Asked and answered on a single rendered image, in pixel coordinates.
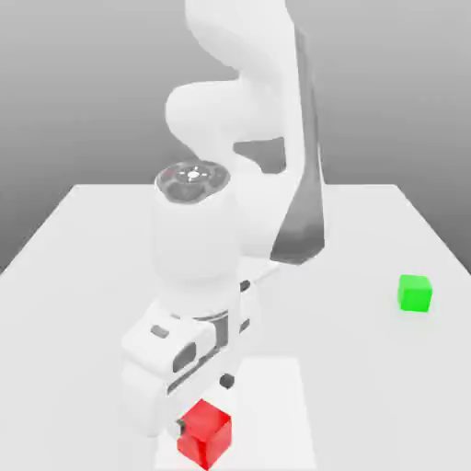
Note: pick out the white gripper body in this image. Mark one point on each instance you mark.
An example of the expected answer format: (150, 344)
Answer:
(147, 404)

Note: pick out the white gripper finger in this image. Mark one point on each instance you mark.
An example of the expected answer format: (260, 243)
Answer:
(177, 427)

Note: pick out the small red cube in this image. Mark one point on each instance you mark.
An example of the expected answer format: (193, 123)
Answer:
(206, 434)

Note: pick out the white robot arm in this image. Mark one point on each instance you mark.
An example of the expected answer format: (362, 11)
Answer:
(198, 235)

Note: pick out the small green cube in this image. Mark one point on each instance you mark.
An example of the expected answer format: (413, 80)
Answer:
(415, 293)

